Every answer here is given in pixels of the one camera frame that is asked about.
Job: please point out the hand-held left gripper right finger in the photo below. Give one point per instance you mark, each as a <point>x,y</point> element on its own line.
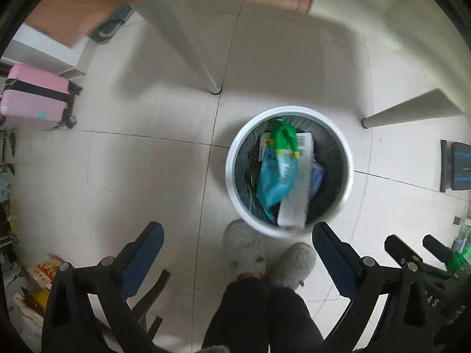
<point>333,261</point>

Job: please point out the person's leg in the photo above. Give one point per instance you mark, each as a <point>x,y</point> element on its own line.
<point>290,320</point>
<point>239,312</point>

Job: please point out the white cloth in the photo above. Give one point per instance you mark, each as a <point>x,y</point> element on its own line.
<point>25,309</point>

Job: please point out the person's right leg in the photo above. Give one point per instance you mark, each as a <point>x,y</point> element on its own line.
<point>290,320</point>

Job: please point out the dark stool leg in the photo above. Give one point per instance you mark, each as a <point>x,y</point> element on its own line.
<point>154,294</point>

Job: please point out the grey fluffy slipper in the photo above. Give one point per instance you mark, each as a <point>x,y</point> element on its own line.
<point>243,242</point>
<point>294,264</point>

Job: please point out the white cabinet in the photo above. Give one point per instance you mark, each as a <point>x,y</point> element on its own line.
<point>44,51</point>

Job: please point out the blue white packet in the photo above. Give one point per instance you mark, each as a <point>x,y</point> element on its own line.
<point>316,176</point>

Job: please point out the blue green snack bag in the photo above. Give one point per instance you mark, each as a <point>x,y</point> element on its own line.
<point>276,180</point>

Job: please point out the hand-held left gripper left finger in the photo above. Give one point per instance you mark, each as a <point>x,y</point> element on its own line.
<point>141,261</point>

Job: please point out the pink suitcase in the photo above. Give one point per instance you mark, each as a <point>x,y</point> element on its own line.
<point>33,99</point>

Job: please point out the person's left leg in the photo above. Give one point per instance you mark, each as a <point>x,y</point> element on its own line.
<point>239,312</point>

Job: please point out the white table leg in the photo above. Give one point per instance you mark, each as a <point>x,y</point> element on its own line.
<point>198,44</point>
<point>415,108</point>

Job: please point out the white round trash bin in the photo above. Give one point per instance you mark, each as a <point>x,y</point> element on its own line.
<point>239,209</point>

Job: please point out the black bin liner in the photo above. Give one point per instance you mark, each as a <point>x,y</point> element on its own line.
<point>331,161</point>

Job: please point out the red yellow box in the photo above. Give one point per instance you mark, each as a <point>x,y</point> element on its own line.
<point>46,270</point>

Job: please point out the dark shoe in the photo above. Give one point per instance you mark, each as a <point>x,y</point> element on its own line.
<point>108,25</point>

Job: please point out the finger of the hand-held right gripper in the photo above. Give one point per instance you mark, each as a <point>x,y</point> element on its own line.
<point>399,250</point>
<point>436,248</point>

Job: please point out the white medicine box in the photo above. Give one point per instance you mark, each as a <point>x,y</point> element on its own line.
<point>294,209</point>

